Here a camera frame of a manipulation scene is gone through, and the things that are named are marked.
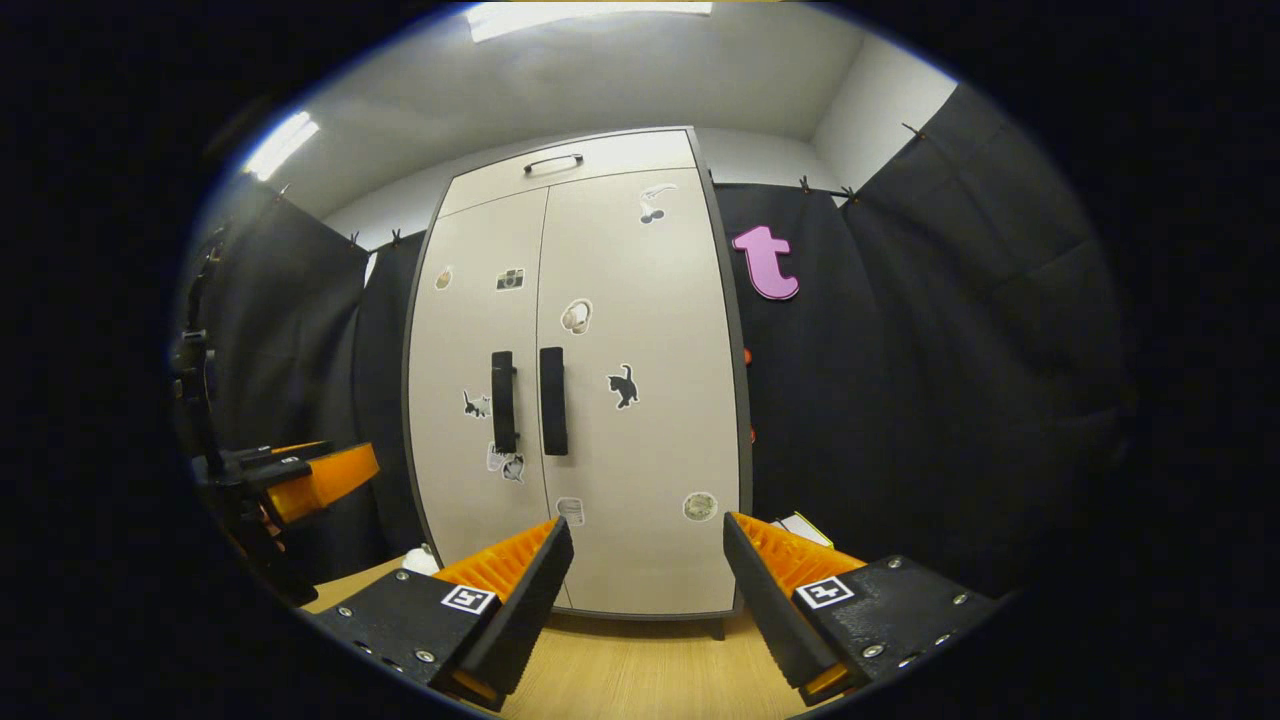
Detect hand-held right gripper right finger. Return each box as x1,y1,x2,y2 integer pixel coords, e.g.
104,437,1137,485
722,512,1003,707

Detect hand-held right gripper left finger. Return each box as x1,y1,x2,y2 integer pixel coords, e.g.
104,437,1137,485
308,516,577,713

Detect white cabinet door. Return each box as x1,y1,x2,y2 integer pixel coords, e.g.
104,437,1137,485
407,188,551,573
536,165,747,618

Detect white shoe cabinet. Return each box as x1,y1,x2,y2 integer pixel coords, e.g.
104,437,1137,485
402,125,754,642

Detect white cabinet drawer front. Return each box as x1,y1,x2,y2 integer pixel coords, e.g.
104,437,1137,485
436,127,699,220

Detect black backdrop cloth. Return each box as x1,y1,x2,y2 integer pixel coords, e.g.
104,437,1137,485
173,83,1133,603

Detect small ceiling light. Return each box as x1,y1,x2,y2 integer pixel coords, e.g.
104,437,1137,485
242,109,322,183

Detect long ceiling light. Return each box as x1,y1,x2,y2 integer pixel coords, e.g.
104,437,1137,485
463,1,715,44

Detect black door handle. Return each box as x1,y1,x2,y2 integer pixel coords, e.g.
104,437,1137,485
539,346,570,458
490,349,520,456

